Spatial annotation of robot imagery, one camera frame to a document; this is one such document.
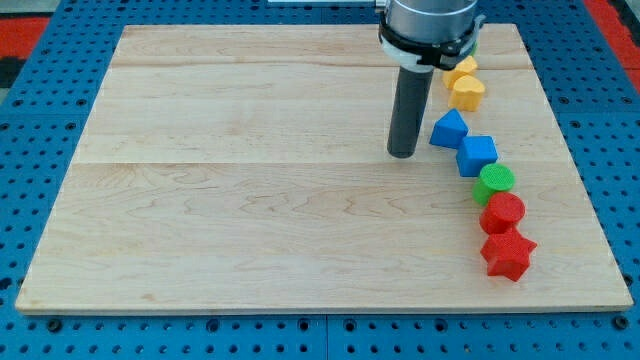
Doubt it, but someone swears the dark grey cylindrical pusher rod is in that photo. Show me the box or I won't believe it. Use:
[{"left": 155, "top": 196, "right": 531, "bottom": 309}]
[{"left": 387, "top": 68, "right": 433, "bottom": 159}]

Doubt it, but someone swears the blue cube block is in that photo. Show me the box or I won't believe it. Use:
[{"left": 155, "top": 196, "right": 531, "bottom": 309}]
[{"left": 456, "top": 135, "right": 499, "bottom": 177}]

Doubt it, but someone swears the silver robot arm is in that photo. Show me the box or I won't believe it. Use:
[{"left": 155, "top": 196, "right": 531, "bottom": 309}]
[{"left": 378, "top": 0, "right": 485, "bottom": 159}]

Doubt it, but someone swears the green block behind arm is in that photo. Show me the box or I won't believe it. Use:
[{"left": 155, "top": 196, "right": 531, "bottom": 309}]
[{"left": 469, "top": 42, "right": 478, "bottom": 56}]

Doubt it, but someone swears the wooden board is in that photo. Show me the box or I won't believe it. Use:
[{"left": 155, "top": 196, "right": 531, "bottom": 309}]
[{"left": 15, "top": 24, "right": 633, "bottom": 315}]

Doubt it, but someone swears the red cylinder block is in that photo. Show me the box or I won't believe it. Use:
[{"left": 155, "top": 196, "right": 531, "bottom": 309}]
[{"left": 479, "top": 192, "right": 526, "bottom": 234}]

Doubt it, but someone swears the red star block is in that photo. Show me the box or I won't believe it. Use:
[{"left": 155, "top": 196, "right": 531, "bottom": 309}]
[{"left": 480, "top": 228, "right": 538, "bottom": 282}]

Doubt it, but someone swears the blue triangle block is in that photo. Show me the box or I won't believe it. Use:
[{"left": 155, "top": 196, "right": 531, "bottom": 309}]
[{"left": 429, "top": 109, "right": 469, "bottom": 149}]

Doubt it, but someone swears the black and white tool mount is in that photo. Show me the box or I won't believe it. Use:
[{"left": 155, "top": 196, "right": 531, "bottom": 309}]
[{"left": 378, "top": 15, "right": 486, "bottom": 73}]

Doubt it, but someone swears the green cylinder block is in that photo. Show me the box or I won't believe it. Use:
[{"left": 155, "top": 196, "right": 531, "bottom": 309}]
[{"left": 472, "top": 163, "right": 516, "bottom": 206}]

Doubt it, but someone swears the yellow heart block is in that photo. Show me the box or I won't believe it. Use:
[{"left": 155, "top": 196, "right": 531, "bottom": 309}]
[{"left": 448, "top": 75, "right": 486, "bottom": 112}]

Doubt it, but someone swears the yellow pentagon block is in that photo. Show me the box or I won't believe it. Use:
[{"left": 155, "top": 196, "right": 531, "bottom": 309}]
[{"left": 442, "top": 56, "right": 478, "bottom": 90}]

